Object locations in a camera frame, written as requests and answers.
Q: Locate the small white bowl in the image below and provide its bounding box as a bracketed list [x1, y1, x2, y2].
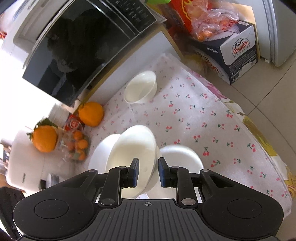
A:
[147, 145, 204, 199]

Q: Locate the large cream bowl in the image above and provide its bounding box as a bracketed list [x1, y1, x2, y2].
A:
[124, 70, 158, 104]

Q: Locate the white kitchen appliance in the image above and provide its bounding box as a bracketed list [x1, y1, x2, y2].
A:
[6, 132, 74, 193]

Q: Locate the jar of black contents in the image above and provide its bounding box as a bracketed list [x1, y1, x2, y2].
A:
[39, 173, 60, 190]

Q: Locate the glass jar of tangerines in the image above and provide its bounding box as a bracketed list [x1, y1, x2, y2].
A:
[56, 130, 90, 162]

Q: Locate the cherry print tablecloth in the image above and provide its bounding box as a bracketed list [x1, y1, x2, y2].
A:
[85, 54, 293, 215]

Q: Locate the large orange on jar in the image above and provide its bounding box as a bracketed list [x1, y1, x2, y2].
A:
[26, 118, 58, 153]

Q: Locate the large orange on table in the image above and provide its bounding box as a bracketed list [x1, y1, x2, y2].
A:
[78, 101, 104, 127]

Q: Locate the pink floral undercloth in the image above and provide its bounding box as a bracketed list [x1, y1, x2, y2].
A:
[189, 69, 295, 199]

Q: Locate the Ganten water carton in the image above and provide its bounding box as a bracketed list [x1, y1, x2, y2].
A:
[186, 21, 257, 85]

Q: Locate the wooden framed white shelf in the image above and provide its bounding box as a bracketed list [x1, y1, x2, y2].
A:
[74, 24, 184, 114]

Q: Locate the black microwave oven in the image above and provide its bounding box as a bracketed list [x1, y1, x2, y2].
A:
[13, 0, 157, 106]

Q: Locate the plastic bag of oranges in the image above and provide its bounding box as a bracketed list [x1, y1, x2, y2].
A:
[185, 1, 239, 42]

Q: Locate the red cardboard box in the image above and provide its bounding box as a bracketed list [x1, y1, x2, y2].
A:
[159, 0, 208, 36]

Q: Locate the purple and green toy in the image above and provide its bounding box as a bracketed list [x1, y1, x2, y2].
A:
[145, 0, 171, 5]

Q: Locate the silver refrigerator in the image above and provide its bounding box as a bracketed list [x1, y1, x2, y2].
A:
[231, 1, 295, 67]

